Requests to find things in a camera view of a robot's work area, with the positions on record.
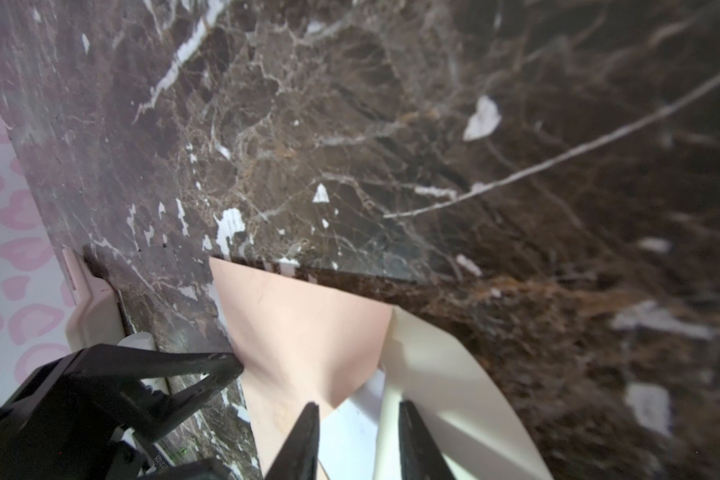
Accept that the white glue stick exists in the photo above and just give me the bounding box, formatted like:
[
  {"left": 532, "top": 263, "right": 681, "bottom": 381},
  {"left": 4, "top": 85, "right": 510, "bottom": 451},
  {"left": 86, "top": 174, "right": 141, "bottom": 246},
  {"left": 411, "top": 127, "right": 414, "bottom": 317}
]
[{"left": 118, "top": 332, "right": 170, "bottom": 394}]

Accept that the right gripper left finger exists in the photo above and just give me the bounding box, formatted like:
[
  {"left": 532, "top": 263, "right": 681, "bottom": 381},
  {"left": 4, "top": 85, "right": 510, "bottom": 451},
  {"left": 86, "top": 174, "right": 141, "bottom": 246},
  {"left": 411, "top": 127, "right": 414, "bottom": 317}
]
[{"left": 264, "top": 402, "right": 320, "bottom": 480}]

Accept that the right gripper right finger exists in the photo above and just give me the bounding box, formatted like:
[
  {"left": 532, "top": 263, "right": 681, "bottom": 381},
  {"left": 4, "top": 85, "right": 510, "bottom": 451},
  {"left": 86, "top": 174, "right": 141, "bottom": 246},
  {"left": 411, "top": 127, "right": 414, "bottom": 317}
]
[{"left": 398, "top": 400, "right": 455, "bottom": 480}]

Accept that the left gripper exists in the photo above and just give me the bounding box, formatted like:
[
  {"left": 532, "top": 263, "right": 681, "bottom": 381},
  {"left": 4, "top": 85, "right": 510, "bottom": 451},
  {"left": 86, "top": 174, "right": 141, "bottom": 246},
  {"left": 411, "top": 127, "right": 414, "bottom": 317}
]
[{"left": 0, "top": 344, "right": 244, "bottom": 480}]

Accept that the pink calculator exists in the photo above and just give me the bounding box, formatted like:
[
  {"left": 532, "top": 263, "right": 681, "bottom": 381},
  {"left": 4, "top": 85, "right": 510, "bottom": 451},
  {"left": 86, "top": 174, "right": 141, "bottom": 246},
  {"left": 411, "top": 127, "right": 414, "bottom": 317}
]
[{"left": 62, "top": 248, "right": 126, "bottom": 351}]

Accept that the pink envelope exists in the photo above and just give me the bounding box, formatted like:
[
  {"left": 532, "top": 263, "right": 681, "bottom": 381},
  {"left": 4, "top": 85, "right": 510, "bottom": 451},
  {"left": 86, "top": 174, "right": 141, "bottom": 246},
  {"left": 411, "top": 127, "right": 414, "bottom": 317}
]
[{"left": 209, "top": 258, "right": 551, "bottom": 479}]

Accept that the white letter paper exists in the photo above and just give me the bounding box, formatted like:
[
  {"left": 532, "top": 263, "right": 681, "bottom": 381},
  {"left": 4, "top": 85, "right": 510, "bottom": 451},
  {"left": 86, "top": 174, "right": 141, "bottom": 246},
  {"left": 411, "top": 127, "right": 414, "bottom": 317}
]
[{"left": 318, "top": 369, "right": 386, "bottom": 480}]

